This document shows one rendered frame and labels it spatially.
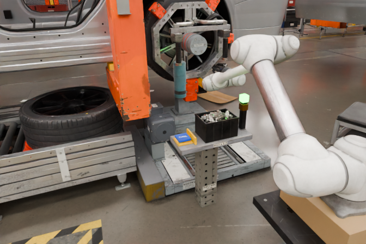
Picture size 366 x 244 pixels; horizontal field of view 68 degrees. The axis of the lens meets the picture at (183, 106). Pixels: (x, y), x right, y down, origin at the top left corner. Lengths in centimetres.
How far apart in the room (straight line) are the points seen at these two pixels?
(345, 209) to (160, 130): 113
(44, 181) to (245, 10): 184
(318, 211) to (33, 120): 156
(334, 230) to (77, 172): 134
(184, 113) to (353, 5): 251
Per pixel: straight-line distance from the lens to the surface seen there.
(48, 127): 181
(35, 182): 183
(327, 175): 107
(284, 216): 133
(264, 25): 245
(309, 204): 126
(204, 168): 157
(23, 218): 194
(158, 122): 182
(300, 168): 102
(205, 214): 171
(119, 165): 181
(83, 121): 177
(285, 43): 137
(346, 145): 116
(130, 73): 149
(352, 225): 122
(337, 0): 407
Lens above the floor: 120
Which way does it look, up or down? 23 degrees down
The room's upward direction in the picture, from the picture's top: 1 degrees counter-clockwise
